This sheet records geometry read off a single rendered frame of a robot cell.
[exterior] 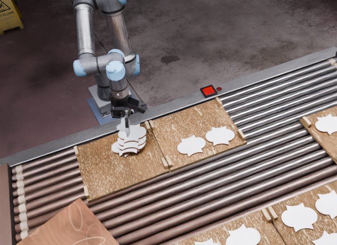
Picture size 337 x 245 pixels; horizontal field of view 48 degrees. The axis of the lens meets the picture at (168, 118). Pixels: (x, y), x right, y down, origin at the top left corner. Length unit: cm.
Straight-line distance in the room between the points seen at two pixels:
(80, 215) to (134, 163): 39
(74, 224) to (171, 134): 67
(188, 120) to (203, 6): 292
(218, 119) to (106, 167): 63
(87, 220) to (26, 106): 245
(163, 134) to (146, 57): 218
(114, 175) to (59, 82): 234
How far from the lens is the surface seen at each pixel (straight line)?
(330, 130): 201
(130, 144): 190
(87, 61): 166
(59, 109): 376
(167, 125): 201
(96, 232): 161
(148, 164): 186
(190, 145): 189
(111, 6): 188
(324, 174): 187
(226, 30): 434
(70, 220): 167
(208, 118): 202
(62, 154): 207
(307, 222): 169
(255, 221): 167
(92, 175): 190
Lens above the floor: 240
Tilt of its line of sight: 46 degrees down
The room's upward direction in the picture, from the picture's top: 10 degrees counter-clockwise
